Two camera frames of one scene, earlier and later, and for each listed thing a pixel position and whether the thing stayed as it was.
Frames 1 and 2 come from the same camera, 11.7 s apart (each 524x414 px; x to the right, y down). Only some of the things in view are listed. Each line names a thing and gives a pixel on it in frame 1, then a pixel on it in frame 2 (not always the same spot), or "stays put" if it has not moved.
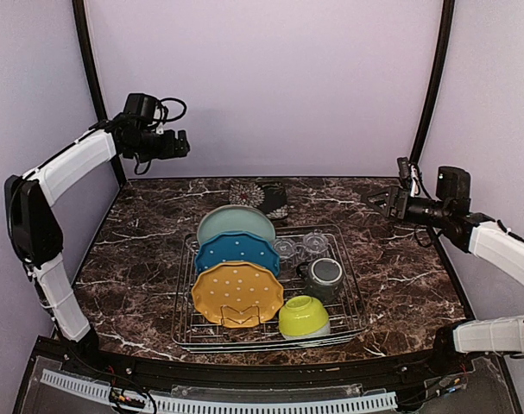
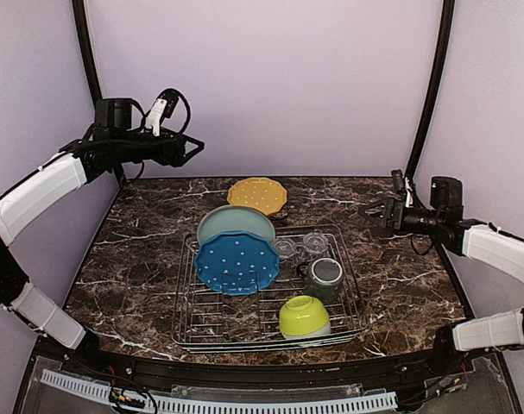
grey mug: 321,278 stays put
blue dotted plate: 237,247 stays put
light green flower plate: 236,218 stays put
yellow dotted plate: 236,294 to 264,194
